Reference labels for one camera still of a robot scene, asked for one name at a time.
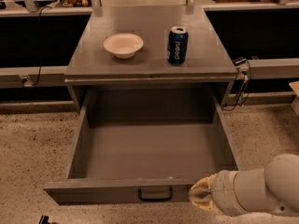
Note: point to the grey metal drawer cabinet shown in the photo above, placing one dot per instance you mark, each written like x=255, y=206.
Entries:
x=206, y=58

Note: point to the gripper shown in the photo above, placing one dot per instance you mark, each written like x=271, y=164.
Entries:
x=224, y=190

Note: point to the blue pepsi can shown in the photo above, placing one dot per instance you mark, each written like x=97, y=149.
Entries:
x=177, y=45

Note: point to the grey top drawer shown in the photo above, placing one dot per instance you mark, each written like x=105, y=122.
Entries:
x=144, y=146

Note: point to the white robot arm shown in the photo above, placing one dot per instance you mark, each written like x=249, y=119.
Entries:
x=273, y=189

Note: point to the white paper bowl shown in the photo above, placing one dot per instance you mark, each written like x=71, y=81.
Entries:
x=123, y=46

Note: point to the small black floor object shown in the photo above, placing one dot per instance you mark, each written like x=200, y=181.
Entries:
x=44, y=220

